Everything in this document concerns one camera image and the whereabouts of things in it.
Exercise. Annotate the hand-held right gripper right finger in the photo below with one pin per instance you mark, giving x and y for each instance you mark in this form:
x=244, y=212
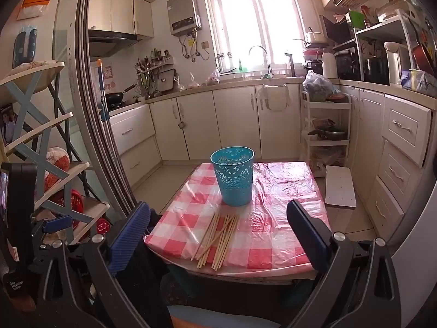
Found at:
x=309, y=237

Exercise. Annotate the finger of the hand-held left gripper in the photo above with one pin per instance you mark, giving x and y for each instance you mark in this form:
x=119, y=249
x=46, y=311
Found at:
x=58, y=223

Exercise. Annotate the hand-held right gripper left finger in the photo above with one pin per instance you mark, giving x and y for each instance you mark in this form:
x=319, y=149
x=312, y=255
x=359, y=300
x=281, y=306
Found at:
x=131, y=235

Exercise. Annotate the bunch of bamboo chopsticks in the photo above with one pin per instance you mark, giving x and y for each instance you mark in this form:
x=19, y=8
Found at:
x=225, y=241

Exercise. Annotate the blue plastic basket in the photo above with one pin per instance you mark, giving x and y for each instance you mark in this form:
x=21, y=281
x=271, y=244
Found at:
x=235, y=184

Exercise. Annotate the red floral fabric item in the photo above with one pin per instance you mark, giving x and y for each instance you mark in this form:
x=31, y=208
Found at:
x=73, y=205

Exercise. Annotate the red white checkered tablecloth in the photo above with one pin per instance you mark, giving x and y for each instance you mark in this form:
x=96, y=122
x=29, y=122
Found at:
x=273, y=211

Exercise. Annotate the white step stool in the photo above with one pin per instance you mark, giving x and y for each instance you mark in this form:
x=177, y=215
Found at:
x=339, y=188

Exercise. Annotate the red and white ball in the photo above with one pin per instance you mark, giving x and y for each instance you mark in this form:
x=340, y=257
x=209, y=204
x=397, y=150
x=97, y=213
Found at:
x=56, y=160

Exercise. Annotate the photo poster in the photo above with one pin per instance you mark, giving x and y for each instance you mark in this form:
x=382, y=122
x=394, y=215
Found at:
x=8, y=124

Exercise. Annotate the white storage cart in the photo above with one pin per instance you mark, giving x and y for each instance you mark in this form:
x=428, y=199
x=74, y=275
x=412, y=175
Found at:
x=327, y=142

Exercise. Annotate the black wok with lid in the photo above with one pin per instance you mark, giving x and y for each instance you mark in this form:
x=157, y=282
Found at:
x=327, y=133

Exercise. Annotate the cream drawer cabinet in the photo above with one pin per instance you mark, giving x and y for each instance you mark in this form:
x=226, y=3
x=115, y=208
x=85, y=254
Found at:
x=403, y=150

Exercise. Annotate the white and blue wooden shelf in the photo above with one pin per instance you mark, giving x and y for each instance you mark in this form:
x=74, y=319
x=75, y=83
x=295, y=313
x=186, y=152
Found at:
x=32, y=77

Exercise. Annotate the cream lower kitchen cabinets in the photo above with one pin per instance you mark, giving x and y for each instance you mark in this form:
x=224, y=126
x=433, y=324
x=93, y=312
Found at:
x=232, y=123

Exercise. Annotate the black frying pan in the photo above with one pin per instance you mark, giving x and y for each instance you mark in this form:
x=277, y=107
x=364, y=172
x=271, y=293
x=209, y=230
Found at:
x=114, y=97

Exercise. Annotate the white hanging plastic bag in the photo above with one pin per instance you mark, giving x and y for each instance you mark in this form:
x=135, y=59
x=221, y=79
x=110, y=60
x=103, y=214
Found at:
x=273, y=97

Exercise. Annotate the floral cushion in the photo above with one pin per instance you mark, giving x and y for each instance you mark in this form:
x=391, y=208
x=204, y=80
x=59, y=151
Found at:
x=30, y=66

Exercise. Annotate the plastic bag of vegetables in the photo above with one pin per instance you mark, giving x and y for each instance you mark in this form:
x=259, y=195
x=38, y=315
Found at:
x=319, y=87

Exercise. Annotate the dark water tap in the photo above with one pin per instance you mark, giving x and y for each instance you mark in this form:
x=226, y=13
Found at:
x=292, y=66

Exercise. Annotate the white thermos jug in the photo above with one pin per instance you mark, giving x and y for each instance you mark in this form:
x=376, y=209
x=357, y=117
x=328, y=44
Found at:
x=329, y=66

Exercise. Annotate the black microwave oven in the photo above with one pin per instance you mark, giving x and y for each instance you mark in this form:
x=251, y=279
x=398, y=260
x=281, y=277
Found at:
x=348, y=66

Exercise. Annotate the chrome sink faucet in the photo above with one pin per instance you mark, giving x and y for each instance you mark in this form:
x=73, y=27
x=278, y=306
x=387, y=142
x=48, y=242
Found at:
x=269, y=65

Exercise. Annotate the black cooking pot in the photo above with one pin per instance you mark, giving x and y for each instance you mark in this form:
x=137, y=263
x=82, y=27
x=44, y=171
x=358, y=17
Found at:
x=375, y=70

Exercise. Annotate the green bottle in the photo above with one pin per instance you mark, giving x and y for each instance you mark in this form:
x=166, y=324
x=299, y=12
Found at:
x=240, y=66

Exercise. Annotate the blue package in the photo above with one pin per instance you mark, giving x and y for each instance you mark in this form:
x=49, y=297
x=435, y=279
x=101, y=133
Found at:
x=414, y=80

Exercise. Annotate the range hood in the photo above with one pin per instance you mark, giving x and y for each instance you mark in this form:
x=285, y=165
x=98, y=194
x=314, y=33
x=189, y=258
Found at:
x=109, y=39

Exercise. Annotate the white electric kettle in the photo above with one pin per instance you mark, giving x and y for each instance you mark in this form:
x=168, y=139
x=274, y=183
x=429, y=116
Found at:
x=394, y=61

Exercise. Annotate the white enamel pot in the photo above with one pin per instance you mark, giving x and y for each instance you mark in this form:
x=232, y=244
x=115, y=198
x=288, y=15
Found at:
x=314, y=37

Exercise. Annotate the red pan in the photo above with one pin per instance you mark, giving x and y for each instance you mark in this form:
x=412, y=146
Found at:
x=421, y=58

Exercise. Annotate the white counter shelf rack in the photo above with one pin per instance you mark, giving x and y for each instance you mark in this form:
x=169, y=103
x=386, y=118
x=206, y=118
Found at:
x=382, y=29

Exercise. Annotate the green box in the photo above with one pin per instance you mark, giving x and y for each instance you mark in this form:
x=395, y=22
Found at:
x=355, y=19

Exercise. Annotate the kitchen window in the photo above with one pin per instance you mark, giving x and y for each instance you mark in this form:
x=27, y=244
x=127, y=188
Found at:
x=239, y=24

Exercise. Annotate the grey gas water heater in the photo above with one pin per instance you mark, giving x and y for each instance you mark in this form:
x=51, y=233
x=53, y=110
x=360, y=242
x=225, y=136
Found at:
x=182, y=13

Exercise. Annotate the red wall stickers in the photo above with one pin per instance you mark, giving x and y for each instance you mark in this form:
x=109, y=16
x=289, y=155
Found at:
x=108, y=75

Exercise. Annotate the utensil wall rack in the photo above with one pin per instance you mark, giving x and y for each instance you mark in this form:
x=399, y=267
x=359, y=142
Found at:
x=146, y=71

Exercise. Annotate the sliding door frame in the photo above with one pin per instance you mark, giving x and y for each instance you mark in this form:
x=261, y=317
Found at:
x=82, y=58

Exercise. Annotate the cream upper wall cabinets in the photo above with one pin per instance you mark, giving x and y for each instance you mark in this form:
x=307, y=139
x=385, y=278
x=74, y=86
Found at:
x=119, y=10

